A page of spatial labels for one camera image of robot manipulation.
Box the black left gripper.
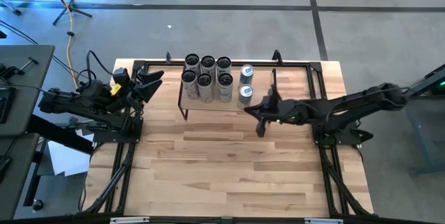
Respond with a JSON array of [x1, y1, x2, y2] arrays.
[[111, 67, 165, 113]]

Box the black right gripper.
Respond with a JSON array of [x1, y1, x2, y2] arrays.
[[243, 93, 314, 138]]

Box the blue silver energy drink can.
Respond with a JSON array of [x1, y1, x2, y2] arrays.
[[238, 63, 255, 86], [237, 83, 254, 109]]

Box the white can with black top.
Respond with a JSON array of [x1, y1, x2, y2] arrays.
[[196, 72, 214, 104], [184, 52, 201, 75], [217, 72, 234, 104], [200, 54, 217, 79], [216, 56, 233, 77], [181, 69, 199, 99]]

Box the black desk beam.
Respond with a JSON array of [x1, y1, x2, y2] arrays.
[[26, 113, 95, 155]]

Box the black tripod stand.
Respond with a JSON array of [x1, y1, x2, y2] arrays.
[[38, 0, 94, 26]]

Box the white paper sheets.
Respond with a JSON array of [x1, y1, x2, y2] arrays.
[[47, 128, 95, 178]]

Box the grey desk top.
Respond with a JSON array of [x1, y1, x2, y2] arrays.
[[0, 45, 56, 138], [0, 133, 40, 220]]

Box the black desk clamp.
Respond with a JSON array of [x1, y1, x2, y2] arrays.
[[0, 56, 39, 81]]

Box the black keyboard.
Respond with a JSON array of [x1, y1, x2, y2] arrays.
[[0, 86, 17, 125]]

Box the black caster wheel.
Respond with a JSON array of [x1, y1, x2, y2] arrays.
[[31, 198, 45, 213]]

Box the grey metal cart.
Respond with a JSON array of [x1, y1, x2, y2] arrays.
[[399, 63, 445, 178]]

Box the black device with green light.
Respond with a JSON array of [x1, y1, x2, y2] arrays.
[[429, 76, 445, 96]]

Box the wooden shelf with black frame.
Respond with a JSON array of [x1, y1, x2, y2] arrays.
[[177, 64, 279, 125]]

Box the black metal table frame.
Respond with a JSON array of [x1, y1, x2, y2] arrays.
[[81, 58, 375, 218]]

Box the yellow power cable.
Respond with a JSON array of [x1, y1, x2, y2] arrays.
[[65, 6, 80, 91]]

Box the silver metal bracket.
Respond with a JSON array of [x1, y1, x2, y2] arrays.
[[304, 218, 344, 224], [109, 216, 150, 224]]

